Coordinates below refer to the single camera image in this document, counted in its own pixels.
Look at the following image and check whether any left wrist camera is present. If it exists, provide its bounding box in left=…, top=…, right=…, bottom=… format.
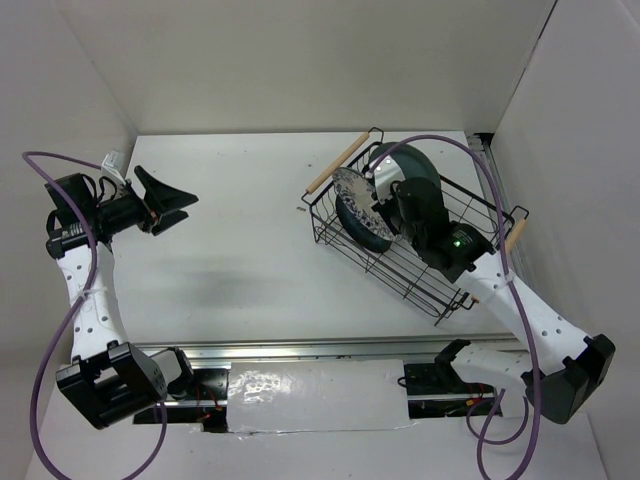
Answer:
left=101, top=150, right=126, bottom=185

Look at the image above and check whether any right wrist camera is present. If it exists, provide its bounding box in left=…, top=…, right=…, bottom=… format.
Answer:
left=365, top=155, right=405, bottom=204

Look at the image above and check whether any large grey-blue plate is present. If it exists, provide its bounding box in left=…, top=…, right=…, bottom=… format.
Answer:
left=369, top=142, right=441, bottom=188

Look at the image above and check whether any wooden rack handle near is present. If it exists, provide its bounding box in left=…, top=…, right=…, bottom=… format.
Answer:
left=469, top=221, right=529, bottom=306

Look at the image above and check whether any black wire dish rack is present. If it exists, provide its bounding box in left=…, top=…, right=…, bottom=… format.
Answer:
left=301, top=153, right=499, bottom=327

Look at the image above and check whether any aluminium table rail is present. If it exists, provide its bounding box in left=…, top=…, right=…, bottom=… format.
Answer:
left=134, top=335, right=521, bottom=362

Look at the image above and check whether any wooden rack handle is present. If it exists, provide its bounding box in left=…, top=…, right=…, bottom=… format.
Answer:
left=469, top=221, right=529, bottom=306
left=305, top=132, right=370, bottom=195

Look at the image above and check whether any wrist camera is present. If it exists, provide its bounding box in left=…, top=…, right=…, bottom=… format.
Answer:
left=365, top=155, right=405, bottom=204
left=101, top=150, right=126, bottom=185

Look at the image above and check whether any wooden rack handle far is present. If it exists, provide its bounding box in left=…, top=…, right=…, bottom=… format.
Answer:
left=305, top=132, right=370, bottom=195

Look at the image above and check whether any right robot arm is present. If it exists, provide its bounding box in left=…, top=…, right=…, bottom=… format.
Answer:
left=391, top=177, right=615, bottom=424

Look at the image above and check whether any aluminium frame right side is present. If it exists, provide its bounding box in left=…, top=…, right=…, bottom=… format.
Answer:
left=466, top=133, right=511, bottom=214

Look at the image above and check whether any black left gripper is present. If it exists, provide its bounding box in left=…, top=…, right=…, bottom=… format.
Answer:
left=92, top=166, right=197, bottom=237

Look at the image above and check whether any blue floral white plate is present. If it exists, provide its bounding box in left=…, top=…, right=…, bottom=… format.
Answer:
left=332, top=167, right=398, bottom=243

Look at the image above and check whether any white foil cover panel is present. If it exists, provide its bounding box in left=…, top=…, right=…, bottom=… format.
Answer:
left=226, top=360, right=410, bottom=434

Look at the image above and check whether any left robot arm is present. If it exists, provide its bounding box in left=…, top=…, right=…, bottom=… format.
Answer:
left=46, top=166, right=199, bottom=429

